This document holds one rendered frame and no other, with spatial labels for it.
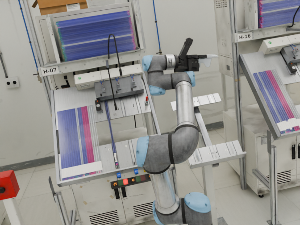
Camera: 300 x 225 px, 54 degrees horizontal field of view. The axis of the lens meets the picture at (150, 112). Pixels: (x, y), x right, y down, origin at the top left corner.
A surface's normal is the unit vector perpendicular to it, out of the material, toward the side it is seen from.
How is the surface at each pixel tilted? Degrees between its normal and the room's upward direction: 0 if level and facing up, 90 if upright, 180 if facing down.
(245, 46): 90
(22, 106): 90
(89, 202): 90
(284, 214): 0
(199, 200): 8
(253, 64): 44
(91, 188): 90
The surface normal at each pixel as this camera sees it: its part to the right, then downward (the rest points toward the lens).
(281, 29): 0.16, 0.29
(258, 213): -0.15, -0.94
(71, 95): 0.00, -0.50
